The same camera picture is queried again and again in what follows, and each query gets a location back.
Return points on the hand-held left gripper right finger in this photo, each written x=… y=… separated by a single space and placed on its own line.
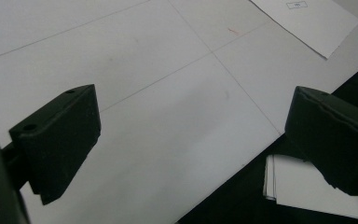
x=335 y=140

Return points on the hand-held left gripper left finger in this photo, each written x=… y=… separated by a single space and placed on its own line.
x=56 y=143

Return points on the stack of white papers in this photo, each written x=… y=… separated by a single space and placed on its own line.
x=298 y=186

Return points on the white paper sheet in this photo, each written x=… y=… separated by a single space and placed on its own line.
x=317 y=28

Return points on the white table cover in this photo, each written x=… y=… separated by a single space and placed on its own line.
x=167 y=124

